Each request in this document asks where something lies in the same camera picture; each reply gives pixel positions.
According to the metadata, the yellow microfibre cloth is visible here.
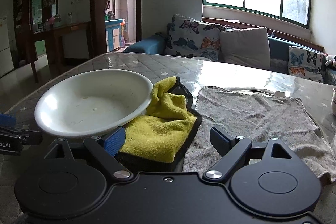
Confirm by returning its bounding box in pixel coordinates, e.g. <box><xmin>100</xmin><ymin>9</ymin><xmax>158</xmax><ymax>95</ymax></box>
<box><xmin>116</xmin><ymin>76</ymin><xmax>202</xmax><ymax>173</ymax></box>

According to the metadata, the blue children's cabinet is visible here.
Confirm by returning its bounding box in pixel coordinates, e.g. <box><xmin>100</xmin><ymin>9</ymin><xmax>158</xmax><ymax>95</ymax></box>
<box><xmin>105</xmin><ymin>19</ymin><xmax>125</xmax><ymax>52</ymax></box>

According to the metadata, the grey towel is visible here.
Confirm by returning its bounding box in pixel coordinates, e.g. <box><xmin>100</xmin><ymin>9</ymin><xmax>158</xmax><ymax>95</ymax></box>
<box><xmin>183</xmin><ymin>87</ymin><xmax>335</xmax><ymax>182</ymax></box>

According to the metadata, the panda plush toy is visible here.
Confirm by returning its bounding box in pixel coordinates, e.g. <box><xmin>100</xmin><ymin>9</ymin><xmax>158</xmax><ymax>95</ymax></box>
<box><xmin>325</xmin><ymin>55</ymin><xmax>336</xmax><ymax>69</ymax></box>

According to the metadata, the large butterfly cushion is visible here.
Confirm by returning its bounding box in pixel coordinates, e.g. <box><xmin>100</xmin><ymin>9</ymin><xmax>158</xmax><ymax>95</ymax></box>
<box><xmin>165</xmin><ymin>14</ymin><xmax>226</xmax><ymax>61</ymax></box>

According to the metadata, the grey quilted table cover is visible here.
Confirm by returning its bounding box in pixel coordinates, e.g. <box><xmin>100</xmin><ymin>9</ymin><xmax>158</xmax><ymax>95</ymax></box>
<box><xmin>1</xmin><ymin>53</ymin><xmax>335</xmax><ymax>223</ymax></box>

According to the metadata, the dark wooden side table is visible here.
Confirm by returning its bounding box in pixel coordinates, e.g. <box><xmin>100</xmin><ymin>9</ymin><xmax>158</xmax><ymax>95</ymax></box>
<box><xmin>25</xmin><ymin>22</ymin><xmax>93</xmax><ymax>83</ymax></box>

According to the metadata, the small butterfly cushion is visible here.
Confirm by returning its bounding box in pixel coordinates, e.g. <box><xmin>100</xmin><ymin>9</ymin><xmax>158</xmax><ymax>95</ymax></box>
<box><xmin>288</xmin><ymin>46</ymin><xmax>324</xmax><ymax>83</ymax></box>

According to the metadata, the large white bowl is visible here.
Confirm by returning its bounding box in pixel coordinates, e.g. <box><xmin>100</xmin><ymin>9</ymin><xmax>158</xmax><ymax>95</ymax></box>
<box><xmin>34</xmin><ymin>69</ymin><xmax>153</xmax><ymax>138</ymax></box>

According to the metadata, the blue sofa bench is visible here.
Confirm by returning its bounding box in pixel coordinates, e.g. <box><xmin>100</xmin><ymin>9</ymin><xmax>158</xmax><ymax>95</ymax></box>
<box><xmin>125</xmin><ymin>32</ymin><xmax>335</xmax><ymax>85</ymax></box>

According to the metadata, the plain grey cushion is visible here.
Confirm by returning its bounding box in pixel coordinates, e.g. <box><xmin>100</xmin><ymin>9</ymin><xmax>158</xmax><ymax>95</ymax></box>
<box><xmin>219</xmin><ymin>27</ymin><xmax>270</xmax><ymax>70</ymax></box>

